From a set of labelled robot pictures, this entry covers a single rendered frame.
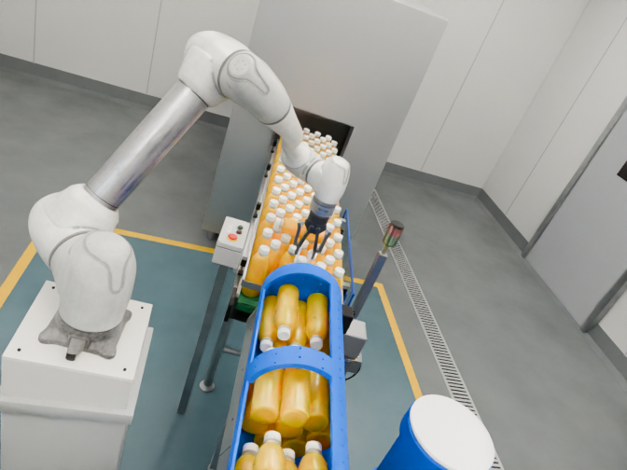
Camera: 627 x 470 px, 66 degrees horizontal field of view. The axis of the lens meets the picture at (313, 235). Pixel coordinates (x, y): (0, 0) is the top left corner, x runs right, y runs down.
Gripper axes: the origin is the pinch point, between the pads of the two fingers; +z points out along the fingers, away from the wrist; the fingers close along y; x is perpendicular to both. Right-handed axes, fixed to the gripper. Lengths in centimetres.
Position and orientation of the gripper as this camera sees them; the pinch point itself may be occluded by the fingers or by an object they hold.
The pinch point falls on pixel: (303, 256)
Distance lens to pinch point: 186.4
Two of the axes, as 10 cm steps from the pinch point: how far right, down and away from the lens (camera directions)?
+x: 0.4, -4.9, 8.7
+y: 9.5, 2.9, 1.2
